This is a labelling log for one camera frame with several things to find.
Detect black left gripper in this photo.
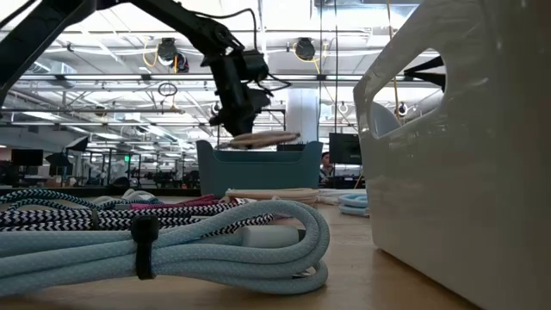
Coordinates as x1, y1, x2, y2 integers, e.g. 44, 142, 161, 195
209, 46, 271, 138

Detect beige cable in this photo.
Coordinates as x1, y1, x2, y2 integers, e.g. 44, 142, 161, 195
226, 131, 302, 151

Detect magenta short braided cable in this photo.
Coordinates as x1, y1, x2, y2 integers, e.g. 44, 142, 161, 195
128, 194, 223, 211

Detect white grey short cable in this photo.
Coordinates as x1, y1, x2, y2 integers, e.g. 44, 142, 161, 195
92, 188, 158, 204

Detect pale blue short braided cable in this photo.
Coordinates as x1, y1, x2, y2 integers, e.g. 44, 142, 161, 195
0, 199, 331, 298

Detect black white zigzag braided cable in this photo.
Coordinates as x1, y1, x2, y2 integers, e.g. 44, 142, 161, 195
0, 201, 276, 239

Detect blue-green white braided cable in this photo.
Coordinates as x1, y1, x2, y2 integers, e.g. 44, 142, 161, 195
0, 188, 164, 213

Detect teal plastic bin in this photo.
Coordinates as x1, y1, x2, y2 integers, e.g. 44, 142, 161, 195
196, 139, 324, 198

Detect white building pillar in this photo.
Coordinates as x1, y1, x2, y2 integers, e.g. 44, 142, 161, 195
286, 88, 320, 145

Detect person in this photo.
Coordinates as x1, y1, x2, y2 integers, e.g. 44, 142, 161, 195
319, 151, 337, 184

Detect small distant black monitor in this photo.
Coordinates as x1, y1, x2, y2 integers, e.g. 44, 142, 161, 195
10, 149, 45, 167

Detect pale grey plastic tray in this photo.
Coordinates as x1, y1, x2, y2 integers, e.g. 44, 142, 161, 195
352, 0, 551, 310

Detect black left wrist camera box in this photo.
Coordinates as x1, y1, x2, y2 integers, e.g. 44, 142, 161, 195
239, 48, 270, 84

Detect black ceiling cable reel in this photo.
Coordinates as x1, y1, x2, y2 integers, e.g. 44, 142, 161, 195
157, 37, 178, 66
294, 37, 317, 61

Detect yellow hanging power cable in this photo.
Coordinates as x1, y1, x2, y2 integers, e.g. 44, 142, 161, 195
353, 0, 404, 190

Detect black aluminium table frame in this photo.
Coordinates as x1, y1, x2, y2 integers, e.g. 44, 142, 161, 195
0, 185, 201, 198

